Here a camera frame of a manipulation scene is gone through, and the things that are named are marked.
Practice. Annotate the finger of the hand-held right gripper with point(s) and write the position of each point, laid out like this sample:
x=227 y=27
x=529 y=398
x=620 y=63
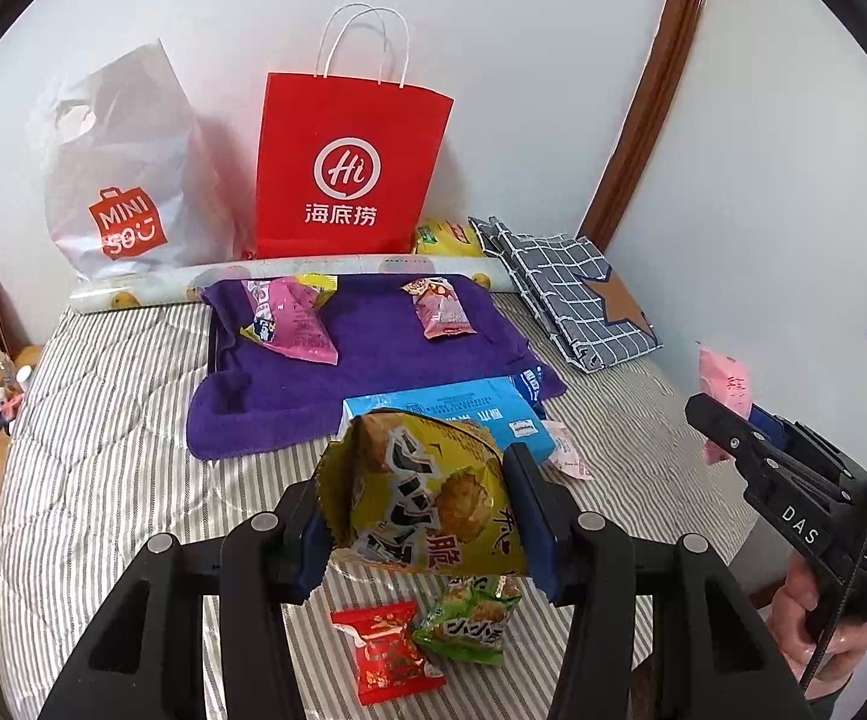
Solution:
x=816 y=450
x=778 y=495

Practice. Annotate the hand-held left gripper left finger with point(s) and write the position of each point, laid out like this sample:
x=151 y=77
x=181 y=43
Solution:
x=309 y=544

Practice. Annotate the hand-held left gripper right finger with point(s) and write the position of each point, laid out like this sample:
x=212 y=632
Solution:
x=534 y=525

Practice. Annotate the pale pink snack packet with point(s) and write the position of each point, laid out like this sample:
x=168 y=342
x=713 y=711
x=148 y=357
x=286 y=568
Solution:
x=572 y=457

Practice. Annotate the yellow snack packet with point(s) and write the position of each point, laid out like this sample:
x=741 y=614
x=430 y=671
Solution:
x=418 y=495

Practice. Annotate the red snack packet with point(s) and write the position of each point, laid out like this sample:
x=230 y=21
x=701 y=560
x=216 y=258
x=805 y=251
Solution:
x=384 y=652

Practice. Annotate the large pink snack packet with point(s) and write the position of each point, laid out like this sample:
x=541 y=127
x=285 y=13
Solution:
x=294 y=330

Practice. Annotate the person's right hand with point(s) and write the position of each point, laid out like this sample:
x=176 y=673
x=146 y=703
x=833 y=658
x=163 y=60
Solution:
x=789 y=615

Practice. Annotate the pink packet at right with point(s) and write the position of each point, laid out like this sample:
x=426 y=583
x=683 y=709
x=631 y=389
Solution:
x=726 y=382

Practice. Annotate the green snack packet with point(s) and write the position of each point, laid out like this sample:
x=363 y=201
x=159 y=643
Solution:
x=471 y=622

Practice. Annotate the blue tissue pack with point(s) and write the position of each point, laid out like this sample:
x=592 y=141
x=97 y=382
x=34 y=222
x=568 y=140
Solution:
x=441 y=399

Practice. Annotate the purple towel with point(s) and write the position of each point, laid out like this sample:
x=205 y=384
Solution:
x=373 y=345

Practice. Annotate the pink panda snack packet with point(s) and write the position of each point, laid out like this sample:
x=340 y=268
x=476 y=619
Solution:
x=441 y=311

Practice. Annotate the grey checked cloth bag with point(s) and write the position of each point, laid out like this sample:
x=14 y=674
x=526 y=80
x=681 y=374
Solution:
x=568 y=292

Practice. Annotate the striped bed quilt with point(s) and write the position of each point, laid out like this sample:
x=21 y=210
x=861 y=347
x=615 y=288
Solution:
x=103 y=427

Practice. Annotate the large yellow chip bag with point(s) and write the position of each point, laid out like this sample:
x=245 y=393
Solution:
x=444 y=240

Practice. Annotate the fruit-printed paper roll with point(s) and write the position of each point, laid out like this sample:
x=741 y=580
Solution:
x=148 y=289

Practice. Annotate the white plastic shopping bag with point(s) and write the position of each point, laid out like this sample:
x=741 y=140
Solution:
x=133 y=165

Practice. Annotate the red paper bag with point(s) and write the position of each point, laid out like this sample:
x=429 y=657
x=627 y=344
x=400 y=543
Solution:
x=351 y=127

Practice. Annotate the brown wooden door frame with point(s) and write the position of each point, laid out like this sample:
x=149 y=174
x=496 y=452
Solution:
x=658 y=90

